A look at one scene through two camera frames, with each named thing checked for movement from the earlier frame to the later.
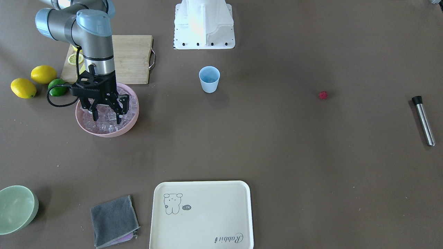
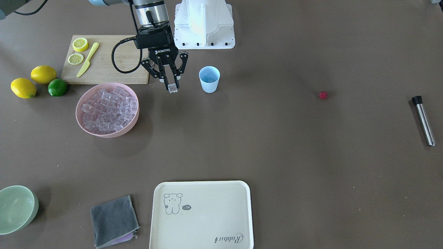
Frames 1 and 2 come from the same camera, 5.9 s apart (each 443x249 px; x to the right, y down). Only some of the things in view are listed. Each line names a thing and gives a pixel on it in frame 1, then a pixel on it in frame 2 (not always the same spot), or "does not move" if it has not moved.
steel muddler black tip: [417, 100] does not move
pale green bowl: [19, 205] does not move
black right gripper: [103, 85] -> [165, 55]
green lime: [60, 91] does not move
